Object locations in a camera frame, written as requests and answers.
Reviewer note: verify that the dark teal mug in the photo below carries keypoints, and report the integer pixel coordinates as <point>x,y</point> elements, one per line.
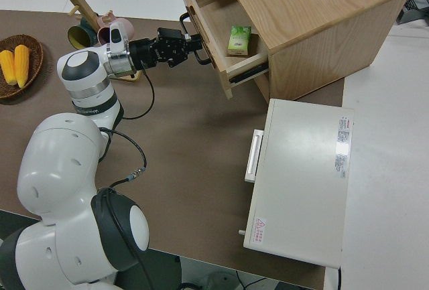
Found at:
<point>77,37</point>

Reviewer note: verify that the wooden mug tree stand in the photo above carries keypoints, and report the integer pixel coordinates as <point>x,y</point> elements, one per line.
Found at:
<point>82,3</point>

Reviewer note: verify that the pink mug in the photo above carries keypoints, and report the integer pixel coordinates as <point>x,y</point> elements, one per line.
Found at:
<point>129,27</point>

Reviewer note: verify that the white toaster oven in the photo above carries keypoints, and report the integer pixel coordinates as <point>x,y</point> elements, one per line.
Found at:
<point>301,186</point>

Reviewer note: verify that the light wooden cabinet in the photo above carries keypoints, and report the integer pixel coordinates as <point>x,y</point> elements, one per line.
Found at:
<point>318,2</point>

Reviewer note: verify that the yellow corn cob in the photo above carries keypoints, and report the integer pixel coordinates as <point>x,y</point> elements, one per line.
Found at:
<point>21,65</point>
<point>6,67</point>

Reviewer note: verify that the green tissue pack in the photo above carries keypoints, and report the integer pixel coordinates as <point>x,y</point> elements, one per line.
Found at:
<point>238,40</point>

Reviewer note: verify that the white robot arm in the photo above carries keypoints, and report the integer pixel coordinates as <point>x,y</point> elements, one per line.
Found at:
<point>60,156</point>

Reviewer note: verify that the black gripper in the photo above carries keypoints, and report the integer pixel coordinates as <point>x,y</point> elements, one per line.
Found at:
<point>167,49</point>

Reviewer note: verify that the round brown wicker basket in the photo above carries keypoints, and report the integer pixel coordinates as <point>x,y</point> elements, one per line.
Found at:
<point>33,65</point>

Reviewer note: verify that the brown table mat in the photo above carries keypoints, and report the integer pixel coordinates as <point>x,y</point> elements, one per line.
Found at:
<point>201,136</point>

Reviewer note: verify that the wooden drawer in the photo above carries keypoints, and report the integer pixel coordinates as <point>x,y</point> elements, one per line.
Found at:
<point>218,18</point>

